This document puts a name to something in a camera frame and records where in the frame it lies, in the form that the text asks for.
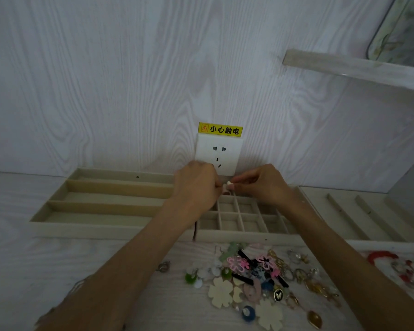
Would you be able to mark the white wooden wall shelf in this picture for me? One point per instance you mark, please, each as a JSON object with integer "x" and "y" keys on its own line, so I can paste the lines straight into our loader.
{"x": 358, "y": 68}

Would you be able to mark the small white pearl earring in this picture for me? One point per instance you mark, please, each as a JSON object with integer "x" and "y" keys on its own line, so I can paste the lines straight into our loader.
{"x": 229, "y": 185}

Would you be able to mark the pile of assorted earrings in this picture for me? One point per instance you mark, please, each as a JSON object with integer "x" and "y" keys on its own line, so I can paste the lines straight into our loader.
{"x": 252, "y": 282}

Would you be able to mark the framed floral picture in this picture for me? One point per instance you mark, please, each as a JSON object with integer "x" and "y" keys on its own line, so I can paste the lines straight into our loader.
{"x": 402, "y": 34}

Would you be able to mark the person's right thumb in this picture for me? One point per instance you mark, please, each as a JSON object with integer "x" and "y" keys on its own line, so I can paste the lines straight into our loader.
{"x": 242, "y": 190}

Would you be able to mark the beige tray with slanted ridges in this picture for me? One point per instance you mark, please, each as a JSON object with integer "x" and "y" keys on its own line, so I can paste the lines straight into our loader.
{"x": 362, "y": 217}

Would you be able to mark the red and silver earrings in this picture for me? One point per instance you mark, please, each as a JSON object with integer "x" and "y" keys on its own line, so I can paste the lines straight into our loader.
{"x": 405, "y": 272}

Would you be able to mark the white wall socket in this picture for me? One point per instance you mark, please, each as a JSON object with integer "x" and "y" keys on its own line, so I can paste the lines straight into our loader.
{"x": 224, "y": 151}

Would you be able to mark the white flat tray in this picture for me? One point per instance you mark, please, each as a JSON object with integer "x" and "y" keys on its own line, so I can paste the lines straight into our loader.
{"x": 403, "y": 272}

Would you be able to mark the person's left hand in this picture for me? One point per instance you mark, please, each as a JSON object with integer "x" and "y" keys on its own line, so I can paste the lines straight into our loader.
{"x": 192, "y": 187}

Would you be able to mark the person's left fingers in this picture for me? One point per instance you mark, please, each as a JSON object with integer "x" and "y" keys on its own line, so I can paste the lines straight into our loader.
{"x": 218, "y": 188}

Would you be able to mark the beige tray with grid compartments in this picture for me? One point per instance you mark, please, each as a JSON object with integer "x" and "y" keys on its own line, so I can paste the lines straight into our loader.
{"x": 241, "y": 222}

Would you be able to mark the person's right forearm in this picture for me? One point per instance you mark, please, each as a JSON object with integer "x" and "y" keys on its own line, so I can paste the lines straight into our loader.
{"x": 352, "y": 272}

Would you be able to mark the person's right hand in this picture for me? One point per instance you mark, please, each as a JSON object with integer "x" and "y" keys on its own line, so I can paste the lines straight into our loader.
{"x": 267, "y": 186}

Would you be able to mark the person's left forearm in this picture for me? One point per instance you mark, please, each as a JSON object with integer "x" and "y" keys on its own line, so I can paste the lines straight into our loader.
{"x": 131, "y": 268}

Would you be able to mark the yellow warning sticker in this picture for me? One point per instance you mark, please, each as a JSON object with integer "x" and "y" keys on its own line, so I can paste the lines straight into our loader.
{"x": 220, "y": 129}

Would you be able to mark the beige tray with long compartments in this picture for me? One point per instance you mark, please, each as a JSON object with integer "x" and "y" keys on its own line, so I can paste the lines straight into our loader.
{"x": 107, "y": 206}

